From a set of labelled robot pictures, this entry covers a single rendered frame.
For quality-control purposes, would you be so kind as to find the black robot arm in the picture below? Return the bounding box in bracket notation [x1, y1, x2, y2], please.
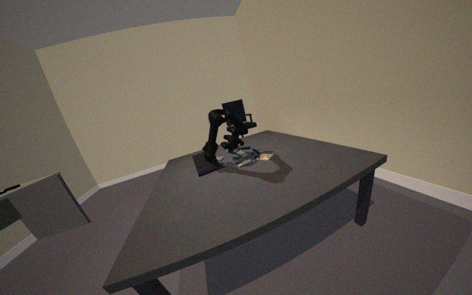
[202, 109, 248, 162]

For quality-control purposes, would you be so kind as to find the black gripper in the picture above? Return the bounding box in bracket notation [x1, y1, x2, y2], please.
[221, 135, 244, 153]

